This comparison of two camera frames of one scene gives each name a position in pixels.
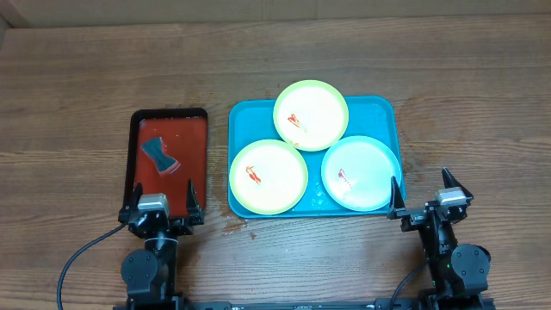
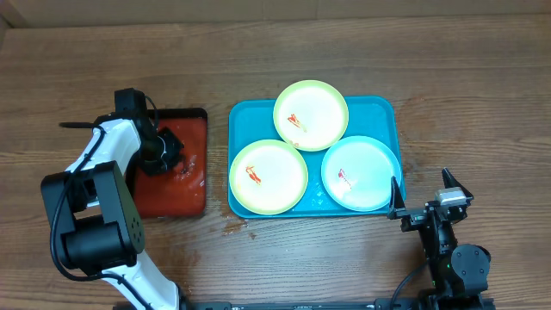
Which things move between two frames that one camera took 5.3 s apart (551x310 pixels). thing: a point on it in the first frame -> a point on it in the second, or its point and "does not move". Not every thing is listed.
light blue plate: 357,173 does not move
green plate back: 311,115 does not move
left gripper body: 180,227 -> 162,155
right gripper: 416,219 does not move
